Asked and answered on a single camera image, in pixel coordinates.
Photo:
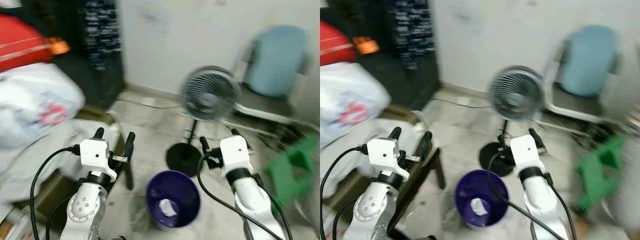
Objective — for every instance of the purple waste bin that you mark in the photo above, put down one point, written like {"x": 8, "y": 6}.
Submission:
{"x": 470, "y": 185}
{"x": 172, "y": 190}

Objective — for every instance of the grey standing fan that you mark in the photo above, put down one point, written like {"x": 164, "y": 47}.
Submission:
{"x": 517, "y": 92}
{"x": 210, "y": 92}

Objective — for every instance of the white printed plastic bag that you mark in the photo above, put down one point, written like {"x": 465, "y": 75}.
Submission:
{"x": 350, "y": 105}
{"x": 35, "y": 105}

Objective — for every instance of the white crumpled paper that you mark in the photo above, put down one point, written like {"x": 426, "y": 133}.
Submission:
{"x": 480, "y": 206}
{"x": 169, "y": 208}

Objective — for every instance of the green plastic stool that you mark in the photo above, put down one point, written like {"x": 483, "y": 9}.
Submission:
{"x": 597, "y": 175}
{"x": 287, "y": 175}

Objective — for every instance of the blue cushioned metal chair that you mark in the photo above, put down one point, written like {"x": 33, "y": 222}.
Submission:
{"x": 590, "y": 60}
{"x": 277, "y": 60}

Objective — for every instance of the black printed hanging cloth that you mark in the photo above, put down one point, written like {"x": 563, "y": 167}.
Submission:
{"x": 95, "y": 50}
{"x": 410, "y": 50}

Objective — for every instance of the small orange object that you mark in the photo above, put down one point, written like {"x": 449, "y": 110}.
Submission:
{"x": 366, "y": 45}
{"x": 59, "y": 46}

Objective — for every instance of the red bag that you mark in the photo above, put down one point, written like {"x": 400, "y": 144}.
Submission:
{"x": 20, "y": 45}
{"x": 335, "y": 47}

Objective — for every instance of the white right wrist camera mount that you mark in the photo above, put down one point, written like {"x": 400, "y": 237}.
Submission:
{"x": 235, "y": 152}
{"x": 525, "y": 152}

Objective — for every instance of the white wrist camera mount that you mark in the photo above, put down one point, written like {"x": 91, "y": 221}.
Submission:
{"x": 235, "y": 152}
{"x": 95, "y": 155}
{"x": 382, "y": 155}
{"x": 525, "y": 152}

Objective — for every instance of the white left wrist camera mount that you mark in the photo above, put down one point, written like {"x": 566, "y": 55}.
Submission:
{"x": 382, "y": 155}
{"x": 95, "y": 155}

